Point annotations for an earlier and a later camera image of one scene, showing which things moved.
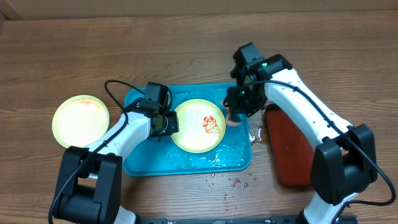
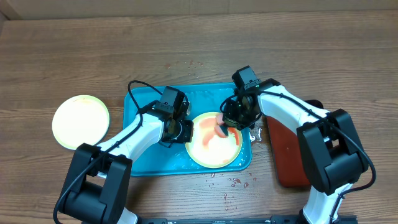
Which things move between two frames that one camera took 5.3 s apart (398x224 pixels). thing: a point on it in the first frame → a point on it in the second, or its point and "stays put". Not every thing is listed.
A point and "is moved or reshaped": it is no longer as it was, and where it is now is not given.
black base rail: x=285 y=219 stays put
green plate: x=79 y=121 stays put
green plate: x=201 y=126 is moved or reshaped
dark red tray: x=291 y=147 stays put
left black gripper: x=173 y=127 → x=186 y=137
